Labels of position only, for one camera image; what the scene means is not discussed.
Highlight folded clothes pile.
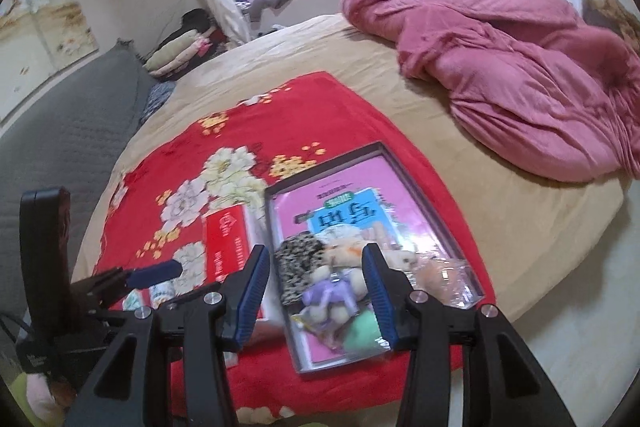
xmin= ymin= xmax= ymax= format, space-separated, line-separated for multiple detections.
xmin=143 ymin=9 xmax=229 ymax=82

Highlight landscape wall painting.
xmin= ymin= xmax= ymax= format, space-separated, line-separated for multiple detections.
xmin=0 ymin=0 xmax=99 ymax=119

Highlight red tissue box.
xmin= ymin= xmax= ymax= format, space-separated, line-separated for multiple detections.
xmin=202 ymin=204 xmax=284 ymax=345

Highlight leopard print scrunchie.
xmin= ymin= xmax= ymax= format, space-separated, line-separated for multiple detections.
xmin=274 ymin=231 xmax=324 ymax=307

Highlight pink book in tray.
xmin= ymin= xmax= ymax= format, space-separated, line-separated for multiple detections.
xmin=265 ymin=142 xmax=485 ymax=374

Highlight cream teddy bear plush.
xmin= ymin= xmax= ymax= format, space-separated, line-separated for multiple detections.
xmin=302 ymin=237 xmax=368 ymax=335

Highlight mint tissue pack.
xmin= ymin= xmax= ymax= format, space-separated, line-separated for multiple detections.
xmin=122 ymin=289 xmax=149 ymax=311

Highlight beige bed sheet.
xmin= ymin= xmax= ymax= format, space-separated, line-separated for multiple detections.
xmin=107 ymin=15 xmax=631 ymax=320

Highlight white supplement bottle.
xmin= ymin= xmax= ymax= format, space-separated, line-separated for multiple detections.
xmin=149 ymin=281 xmax=176 ymax=309

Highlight bagged round bun toy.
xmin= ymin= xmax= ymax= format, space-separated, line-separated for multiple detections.
xmin=412 ymin=258 xmax=466 ymax=308

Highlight pink rumpled quilt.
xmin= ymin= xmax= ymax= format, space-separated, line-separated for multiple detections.
xmin=342 ymin=0 xmax=639 ymax=182

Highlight green ball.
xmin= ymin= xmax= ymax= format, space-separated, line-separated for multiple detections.
xmin=342 ymin=308 xmax=388 ymax=353

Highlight red floral blanket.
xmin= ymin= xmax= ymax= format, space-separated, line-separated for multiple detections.
xmin=94 ymin=72 xmax=483 ymax=423

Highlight white bunny plush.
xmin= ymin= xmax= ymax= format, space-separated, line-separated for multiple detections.
xmin=382 ymin=251 xmax=418 ymax=272

